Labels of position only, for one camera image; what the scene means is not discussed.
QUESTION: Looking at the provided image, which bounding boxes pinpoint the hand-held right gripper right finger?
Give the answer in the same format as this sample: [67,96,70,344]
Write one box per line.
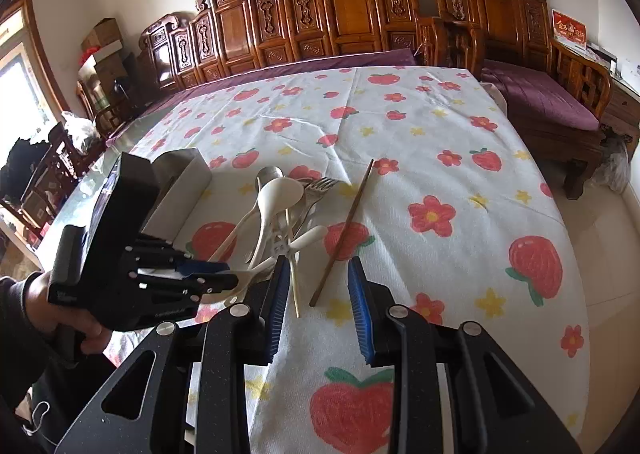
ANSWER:
[347,256,583,454]

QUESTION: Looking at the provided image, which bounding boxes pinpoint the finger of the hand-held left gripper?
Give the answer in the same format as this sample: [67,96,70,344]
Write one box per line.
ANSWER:
[129,270,240,305]
[125,233,232,277]

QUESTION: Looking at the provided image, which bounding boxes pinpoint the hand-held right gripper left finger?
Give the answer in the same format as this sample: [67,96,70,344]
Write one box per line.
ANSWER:
[52,254,292,454]

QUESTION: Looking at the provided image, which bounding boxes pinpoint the white chopstick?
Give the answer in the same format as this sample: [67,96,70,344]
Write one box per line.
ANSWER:
[285,209,302,319]

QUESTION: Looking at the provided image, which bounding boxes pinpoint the cream plastic utensil handle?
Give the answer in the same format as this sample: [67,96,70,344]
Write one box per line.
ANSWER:
[205,209,263,265]

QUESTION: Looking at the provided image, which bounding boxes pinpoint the metal utensil holder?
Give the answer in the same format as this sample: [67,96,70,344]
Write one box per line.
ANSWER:
[145,149,213,245]

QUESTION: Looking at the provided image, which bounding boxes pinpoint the brown wooden chopstick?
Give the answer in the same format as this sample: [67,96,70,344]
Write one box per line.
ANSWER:
[309,159,375,308]

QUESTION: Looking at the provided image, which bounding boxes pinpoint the large white plastic spoon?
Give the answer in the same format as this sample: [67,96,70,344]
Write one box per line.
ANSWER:
[245,178,306,271]

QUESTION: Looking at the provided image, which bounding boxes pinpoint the metal spoon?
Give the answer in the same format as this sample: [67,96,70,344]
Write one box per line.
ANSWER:
[247,166,286,235]

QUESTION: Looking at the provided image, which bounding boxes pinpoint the person's left forearm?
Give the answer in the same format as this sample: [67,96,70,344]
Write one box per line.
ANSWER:
[0,276,93,442]

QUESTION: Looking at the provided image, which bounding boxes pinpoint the person's left hand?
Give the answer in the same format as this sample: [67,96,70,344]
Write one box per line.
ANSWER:
[25,271,117,356]

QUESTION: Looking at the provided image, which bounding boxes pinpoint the grey plastic bag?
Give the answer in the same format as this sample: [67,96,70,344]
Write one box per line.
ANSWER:
[61,111,102,155]

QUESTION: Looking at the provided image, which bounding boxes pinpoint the dark wooden chair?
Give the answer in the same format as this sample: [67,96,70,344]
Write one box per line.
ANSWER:
[0,123,83,247]

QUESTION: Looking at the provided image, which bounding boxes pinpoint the brown cardboard box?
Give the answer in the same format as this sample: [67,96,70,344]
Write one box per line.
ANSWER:
[81,18,124,53]
[94,55,130,90]

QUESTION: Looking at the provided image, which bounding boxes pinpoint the strawberry printed tablecloth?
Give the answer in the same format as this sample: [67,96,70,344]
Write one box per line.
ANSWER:
[107,64,588,454]

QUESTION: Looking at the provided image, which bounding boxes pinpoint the purple armchair cushion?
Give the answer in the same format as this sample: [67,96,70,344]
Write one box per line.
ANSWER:
[480,58,601,132]

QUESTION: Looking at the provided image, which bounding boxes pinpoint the clear plastic bag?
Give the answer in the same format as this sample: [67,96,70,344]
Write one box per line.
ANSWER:
[596,136,632,193]

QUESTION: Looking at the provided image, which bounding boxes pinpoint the carved wooden armchair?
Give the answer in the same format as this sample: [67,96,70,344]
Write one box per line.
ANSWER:
[432,0,615,201]

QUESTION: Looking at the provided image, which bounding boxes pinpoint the wooden side table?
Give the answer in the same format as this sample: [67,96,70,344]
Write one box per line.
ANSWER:
[600,78,640,145]

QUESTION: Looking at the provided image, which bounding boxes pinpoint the red desk calendar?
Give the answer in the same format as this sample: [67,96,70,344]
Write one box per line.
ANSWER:
[551,8,587,54]

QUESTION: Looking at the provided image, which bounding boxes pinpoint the wooden window frame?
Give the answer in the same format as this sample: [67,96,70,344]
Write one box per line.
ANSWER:
[0,0,72,135]

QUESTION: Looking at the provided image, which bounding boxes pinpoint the white cord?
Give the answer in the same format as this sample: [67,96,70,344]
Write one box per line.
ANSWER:
[22,400,52,436]

